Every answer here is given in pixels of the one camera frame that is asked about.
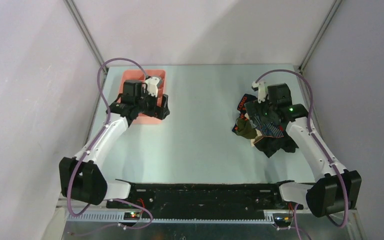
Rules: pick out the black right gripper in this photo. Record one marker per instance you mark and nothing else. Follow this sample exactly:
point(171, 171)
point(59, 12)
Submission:
point(254, 107)

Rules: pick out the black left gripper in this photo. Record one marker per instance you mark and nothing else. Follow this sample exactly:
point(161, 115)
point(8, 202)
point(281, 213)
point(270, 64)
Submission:
point(161, 112)

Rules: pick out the navy striped boxer underwear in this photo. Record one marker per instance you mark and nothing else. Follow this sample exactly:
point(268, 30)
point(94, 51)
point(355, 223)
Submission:
point(270, 130)

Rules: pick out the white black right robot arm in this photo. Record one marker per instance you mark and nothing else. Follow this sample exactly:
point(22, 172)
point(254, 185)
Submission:
point(282, 125)

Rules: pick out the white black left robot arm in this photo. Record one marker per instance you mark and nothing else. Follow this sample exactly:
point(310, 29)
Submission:
point(81, 177)

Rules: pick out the olive green underwear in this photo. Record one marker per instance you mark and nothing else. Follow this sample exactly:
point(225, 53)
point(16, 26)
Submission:
point(244, 129)

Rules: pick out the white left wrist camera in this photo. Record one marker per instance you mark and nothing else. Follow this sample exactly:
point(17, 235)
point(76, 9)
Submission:
point(152, 85)

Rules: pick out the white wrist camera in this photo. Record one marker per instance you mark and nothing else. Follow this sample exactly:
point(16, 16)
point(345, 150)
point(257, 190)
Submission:
point(152, 85)
point(260, 88)

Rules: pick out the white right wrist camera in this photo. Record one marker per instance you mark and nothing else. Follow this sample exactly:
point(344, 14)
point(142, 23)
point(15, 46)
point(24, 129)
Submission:
point(260, 88)

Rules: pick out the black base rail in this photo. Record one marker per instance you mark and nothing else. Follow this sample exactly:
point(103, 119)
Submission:
point(193, 201)

